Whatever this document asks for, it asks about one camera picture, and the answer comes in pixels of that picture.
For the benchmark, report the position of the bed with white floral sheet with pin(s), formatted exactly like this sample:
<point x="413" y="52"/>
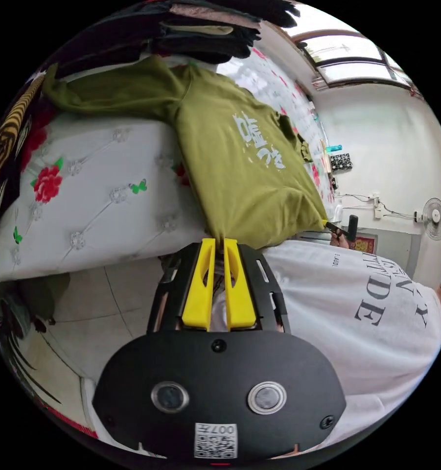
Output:
<point x="95" y="205"/>

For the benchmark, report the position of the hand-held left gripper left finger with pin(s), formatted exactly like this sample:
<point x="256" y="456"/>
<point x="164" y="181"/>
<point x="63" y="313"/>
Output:
<point x="199" y="293"/>

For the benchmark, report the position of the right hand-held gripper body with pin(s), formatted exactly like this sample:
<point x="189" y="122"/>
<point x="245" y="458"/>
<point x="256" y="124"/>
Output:
<point x="338" y="229"/>

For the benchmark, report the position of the white wall fan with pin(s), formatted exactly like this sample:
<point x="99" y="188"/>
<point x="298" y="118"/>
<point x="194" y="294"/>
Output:
<point x="435" y="219"/>

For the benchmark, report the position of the tiger print blanket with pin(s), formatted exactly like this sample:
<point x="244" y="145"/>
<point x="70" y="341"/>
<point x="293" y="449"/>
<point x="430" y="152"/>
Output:
<point x="5" y="154"/>

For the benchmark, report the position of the person's body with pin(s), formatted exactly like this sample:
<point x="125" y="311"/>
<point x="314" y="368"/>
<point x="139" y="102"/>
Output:
<point x="352" y="330"/>

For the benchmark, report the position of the green hoodie with white print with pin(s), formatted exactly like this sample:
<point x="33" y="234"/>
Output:
<point x="235" y="165"/>

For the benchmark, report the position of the person's right hand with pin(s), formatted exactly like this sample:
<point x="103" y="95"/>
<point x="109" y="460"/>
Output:
<point x="339" y="242"/>

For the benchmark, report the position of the window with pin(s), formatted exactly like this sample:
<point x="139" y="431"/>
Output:
<point x="352" y="58"/>

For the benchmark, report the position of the pile of clothes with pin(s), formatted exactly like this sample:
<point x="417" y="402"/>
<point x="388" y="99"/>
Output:
<point x="191" y="33"/>

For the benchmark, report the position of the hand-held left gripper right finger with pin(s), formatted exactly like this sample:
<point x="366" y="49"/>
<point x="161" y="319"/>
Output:
<point x="240" y="293"/>

